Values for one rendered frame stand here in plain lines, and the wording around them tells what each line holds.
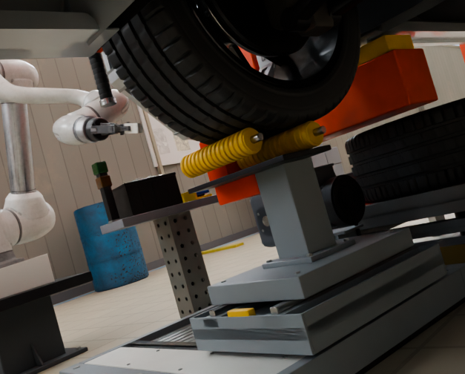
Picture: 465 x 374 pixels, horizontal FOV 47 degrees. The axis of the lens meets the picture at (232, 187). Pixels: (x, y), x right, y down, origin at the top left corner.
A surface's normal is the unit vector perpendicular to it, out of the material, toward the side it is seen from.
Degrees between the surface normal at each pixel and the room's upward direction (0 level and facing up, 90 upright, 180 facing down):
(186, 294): 90
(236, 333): 90
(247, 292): 90
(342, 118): 90
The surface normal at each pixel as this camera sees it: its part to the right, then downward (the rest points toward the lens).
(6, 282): 0.70, -0.23
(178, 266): -0.74, 0.18
